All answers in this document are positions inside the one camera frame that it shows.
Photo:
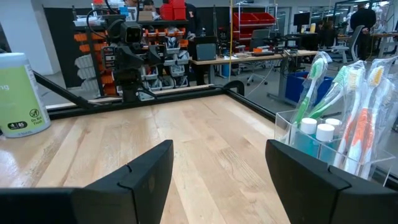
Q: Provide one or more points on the red shelf bins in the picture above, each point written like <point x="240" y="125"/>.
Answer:
<point x="255" y="18"/>

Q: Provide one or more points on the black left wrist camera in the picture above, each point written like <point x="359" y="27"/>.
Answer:
<point x="132" y="32"/>

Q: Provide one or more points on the grey office chair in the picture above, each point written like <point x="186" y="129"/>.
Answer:
<point x="354" y="37"/>

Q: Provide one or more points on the red storage bins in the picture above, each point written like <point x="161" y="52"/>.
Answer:
<point x="172" y="11"/>

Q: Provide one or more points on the orange toothbrush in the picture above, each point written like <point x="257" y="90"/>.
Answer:
<point x="382" y="102"/>
<point x="362" y="127"/>
<point x="354" y="77"/>

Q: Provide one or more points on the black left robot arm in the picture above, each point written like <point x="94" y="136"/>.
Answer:
<point x="129" y="84"/>

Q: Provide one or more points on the parts bin storage rack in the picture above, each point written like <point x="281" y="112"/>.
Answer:
<point x="174" y="68"/>

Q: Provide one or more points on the blue plastic floor bin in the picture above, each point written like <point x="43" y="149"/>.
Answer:
<point x="293" y="90"/>

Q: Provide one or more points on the clear acrylic organizer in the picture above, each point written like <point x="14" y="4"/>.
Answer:
<point x="281" y="130"/>

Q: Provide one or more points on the wooden top work desk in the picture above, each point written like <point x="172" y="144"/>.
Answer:
<point x="248" y="57"/>

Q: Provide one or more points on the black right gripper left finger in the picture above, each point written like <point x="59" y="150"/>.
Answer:
<point x="118" y="202"/>

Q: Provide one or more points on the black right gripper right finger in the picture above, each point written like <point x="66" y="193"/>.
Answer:
<point x="326" y="202"/>

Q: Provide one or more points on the green wipes canister white lid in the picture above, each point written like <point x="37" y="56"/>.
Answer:
<point x="18" y="99"/>

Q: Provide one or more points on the grey equipment box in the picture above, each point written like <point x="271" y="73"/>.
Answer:
<point x="206" y="52"/>

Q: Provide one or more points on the black aluminium table frame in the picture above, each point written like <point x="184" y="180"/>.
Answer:
<point x="174" y="95"/>

